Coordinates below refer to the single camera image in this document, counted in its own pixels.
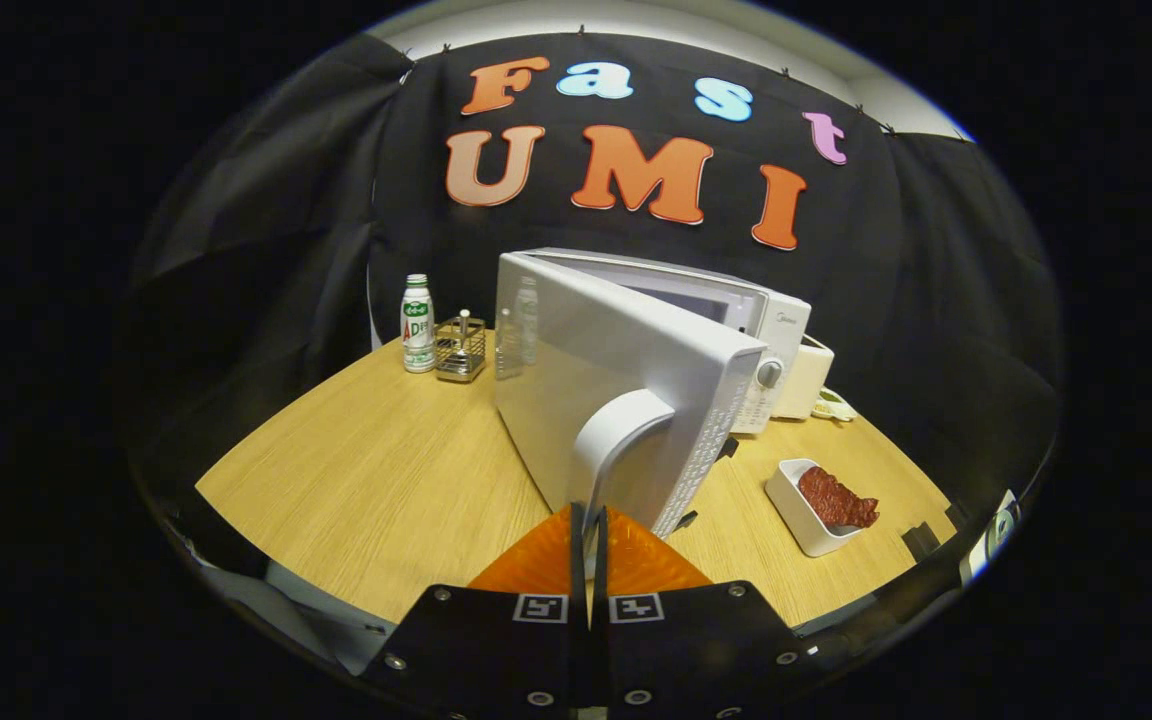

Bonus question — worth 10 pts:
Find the red meat slice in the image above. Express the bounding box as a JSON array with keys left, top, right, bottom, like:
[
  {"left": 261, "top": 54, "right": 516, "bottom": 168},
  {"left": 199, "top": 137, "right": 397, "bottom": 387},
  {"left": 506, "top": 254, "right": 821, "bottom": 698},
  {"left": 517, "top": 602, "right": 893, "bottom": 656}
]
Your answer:
[{"left": 798, "top": 466, "right": 880, "bottom": 529}]

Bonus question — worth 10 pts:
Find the grey table bracket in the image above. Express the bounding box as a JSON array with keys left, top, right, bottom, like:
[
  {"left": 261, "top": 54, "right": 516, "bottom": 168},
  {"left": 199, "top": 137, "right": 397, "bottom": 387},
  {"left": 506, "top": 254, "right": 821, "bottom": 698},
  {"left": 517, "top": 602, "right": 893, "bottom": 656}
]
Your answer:
[{"left": 902, "top": 520, "right": 943, "bottom": 562}]

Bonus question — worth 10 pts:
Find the small white rectangular dish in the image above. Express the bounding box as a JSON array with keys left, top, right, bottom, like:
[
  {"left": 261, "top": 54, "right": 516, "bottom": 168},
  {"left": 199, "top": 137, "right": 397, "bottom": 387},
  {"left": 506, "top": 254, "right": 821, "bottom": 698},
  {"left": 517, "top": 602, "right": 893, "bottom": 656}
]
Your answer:
[{"left": 765, "top": 458, "right": 872, "bottom": 558}]

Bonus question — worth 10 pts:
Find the black backdrop cloth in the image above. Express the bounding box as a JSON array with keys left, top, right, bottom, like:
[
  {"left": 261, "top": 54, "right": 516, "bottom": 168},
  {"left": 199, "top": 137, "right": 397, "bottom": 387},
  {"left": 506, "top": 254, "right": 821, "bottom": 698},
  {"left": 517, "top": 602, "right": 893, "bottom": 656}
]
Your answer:
[{"left": 126, "top": 30, "right": 1062, "bottom": 521}]

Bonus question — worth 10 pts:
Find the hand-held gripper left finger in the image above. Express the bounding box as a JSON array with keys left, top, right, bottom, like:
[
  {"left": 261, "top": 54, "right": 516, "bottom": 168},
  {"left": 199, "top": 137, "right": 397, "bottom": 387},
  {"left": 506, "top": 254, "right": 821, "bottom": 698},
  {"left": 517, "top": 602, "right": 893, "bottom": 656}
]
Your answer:
[{"left": 361, "top": 503, "right": 592, "bottom": 720}]

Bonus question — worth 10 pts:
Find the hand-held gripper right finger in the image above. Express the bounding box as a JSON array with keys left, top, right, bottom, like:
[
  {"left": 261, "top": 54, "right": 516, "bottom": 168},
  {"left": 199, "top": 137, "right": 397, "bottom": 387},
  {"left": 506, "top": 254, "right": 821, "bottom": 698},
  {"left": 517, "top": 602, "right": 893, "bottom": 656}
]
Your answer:
[{"left": 591, "top": 505, "right": 822, "bottom": 720}]

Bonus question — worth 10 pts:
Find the white bottle with green label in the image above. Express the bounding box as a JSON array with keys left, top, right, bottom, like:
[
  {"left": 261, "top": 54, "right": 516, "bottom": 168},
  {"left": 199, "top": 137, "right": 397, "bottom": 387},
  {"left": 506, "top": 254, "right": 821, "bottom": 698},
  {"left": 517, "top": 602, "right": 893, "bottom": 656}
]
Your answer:
[{"left": 400, "top": 274, "right": 437, "bottom": 374}]

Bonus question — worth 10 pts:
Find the white toaster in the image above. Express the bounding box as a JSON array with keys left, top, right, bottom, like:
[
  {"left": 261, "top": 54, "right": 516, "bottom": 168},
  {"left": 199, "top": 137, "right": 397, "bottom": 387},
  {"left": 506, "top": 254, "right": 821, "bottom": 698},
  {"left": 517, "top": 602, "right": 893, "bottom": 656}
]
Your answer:
[{"left": 774, "top": 335, "right": 835, "bottom": 421}]

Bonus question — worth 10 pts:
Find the metal wire basket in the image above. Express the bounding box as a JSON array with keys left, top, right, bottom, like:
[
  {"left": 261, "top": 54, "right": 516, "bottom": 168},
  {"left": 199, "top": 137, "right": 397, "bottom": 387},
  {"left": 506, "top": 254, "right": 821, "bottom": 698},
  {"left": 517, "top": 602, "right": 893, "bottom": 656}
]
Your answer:
[{"left": 435, "top": 312, "right": 488, "bottom": 384}]

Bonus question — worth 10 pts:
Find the white side table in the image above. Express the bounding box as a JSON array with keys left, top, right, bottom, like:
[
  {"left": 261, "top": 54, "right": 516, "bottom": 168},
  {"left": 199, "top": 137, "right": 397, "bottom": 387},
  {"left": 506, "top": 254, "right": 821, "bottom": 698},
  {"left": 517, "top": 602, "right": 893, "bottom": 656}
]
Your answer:
[{"left": 966, "top": 490, "right": 1022, "bottom": 581}]

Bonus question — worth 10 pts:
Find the white microwave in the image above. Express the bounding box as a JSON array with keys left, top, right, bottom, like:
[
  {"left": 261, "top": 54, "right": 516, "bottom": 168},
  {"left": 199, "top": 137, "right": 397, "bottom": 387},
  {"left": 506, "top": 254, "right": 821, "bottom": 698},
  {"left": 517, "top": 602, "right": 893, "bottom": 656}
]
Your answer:
[{"left": 492, "top": 247, "right": 813, "bottom": 541}]

